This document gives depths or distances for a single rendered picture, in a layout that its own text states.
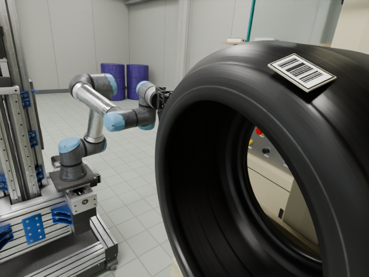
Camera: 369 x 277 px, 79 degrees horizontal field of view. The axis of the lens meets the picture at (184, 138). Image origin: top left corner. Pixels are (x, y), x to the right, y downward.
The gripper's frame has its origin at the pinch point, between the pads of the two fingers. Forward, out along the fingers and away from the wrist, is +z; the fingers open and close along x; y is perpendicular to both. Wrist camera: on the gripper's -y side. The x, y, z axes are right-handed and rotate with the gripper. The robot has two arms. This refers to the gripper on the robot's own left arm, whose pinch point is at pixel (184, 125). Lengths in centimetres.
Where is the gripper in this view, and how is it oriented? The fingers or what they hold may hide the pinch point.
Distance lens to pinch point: 69.5
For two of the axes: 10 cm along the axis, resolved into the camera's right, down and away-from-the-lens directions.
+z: 5.0, 4.3, -7.5
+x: 8.6, -1.4, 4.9
